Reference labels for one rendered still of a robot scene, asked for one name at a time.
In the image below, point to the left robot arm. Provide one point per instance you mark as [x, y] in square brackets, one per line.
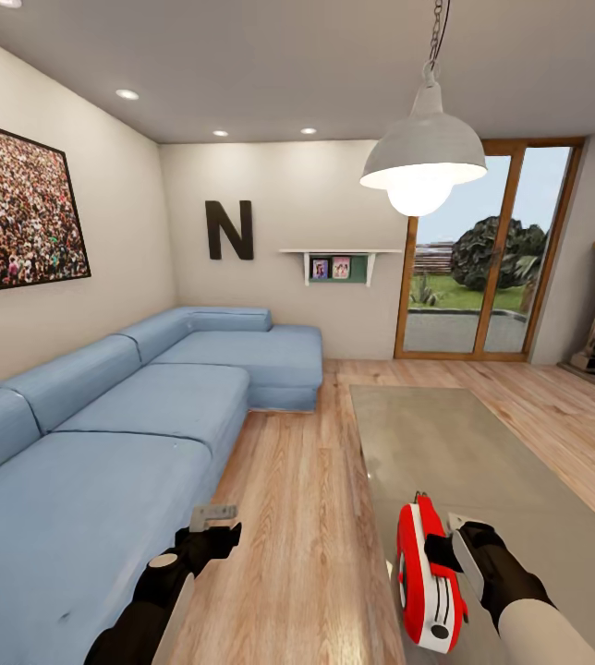
[147, 629]

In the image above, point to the coffee table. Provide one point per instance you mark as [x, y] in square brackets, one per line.
[448, 444]

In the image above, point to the shelf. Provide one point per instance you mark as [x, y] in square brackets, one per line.
[361, 264]

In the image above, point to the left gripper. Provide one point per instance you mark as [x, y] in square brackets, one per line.
[215, 543]

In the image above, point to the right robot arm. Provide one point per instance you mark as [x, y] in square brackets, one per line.
[532, 630]

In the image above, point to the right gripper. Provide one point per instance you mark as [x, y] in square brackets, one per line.
[439, 551]

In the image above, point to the radio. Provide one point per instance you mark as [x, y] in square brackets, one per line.
[432, 605]

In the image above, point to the door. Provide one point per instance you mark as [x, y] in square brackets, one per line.
[476, 269]

